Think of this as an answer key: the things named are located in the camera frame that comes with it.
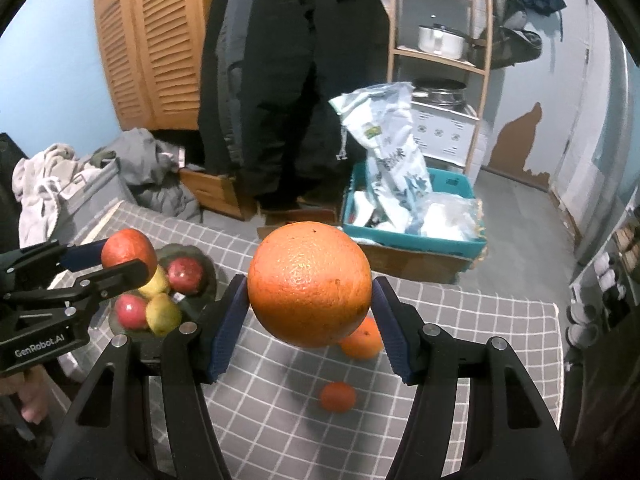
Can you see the person's left hand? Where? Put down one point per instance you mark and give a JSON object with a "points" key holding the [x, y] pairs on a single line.
{"points": [[27, 400]]}

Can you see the dark glass scalloped plate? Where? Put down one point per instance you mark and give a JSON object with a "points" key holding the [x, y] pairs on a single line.
{"points": [[207, 280]]}

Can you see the grey-blue hanging jacket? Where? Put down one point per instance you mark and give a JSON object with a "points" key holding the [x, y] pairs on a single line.
{"points": [[235, 60]]}

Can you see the red apple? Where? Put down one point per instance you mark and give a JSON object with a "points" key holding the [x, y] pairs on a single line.
{"points": [[131, 311], [185, 275]]}

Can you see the large orange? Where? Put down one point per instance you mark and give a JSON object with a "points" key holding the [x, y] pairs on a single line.
{"points": [[310, 285]]}

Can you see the steel pot black lid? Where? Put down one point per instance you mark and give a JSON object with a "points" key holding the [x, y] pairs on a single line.
{"points": [[440, 92]]}

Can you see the black hanging coat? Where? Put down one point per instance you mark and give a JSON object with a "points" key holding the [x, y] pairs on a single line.
{"points": [[310, 85]]}

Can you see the large cardboard box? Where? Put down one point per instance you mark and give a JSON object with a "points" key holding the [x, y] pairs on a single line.
{"points": [[415, 262]]}

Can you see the wooden drawer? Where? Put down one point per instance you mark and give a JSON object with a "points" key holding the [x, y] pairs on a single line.
{"points": [[215, 192]]}

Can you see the small tangerine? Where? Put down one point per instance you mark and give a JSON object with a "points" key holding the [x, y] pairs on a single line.
{"points": [[338, 396]]}

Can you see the wooden shelf rack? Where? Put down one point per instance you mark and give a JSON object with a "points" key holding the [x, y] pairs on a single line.
{"points": [[392, 35]]}

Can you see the white printed bag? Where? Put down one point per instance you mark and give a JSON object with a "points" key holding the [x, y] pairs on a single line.
{"points": [[385, 140]]}

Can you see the teal plastic bin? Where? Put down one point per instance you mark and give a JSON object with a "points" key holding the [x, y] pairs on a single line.
{"points": [[450, 182]]}

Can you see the grey storage bag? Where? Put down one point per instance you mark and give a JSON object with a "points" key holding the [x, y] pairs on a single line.
{"points": [[95, 200]]}

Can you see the white crumpled cloth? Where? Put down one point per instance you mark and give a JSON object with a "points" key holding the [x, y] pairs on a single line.
{"points": [[45, 180]]}

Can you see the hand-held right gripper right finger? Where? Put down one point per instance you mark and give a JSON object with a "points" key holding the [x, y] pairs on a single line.
{"points": [[395, 345]]}

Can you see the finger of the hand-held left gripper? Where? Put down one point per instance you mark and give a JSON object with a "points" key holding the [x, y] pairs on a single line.
{"points": [[115, 277], [82, 256]]}

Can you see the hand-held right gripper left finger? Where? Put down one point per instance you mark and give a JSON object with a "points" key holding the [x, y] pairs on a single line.
{"points": [[227, 340]]}

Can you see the white patterned box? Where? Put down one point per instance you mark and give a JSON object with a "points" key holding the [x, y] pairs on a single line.
{"points": [[445, 132]]}

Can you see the grey checked tablecloth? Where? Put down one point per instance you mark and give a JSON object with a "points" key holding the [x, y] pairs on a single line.
{"points": [[450, 310]]}

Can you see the shoe rack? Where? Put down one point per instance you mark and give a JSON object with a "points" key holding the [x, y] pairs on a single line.
{"points": [[610, 280]]}

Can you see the clear plastic bag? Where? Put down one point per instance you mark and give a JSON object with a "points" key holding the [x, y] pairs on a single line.
{"points": [[450, 217]]}

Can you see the grey padded jacket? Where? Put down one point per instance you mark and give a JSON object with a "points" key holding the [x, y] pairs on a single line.
{"points": [[155, 175]]}

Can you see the wooden louvered cabinet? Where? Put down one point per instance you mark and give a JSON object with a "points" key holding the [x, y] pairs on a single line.
{"points": [[150, 45]]}

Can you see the dark green hanging pan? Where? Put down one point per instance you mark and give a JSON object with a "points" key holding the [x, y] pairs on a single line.
{"points": [[517, 45]]}

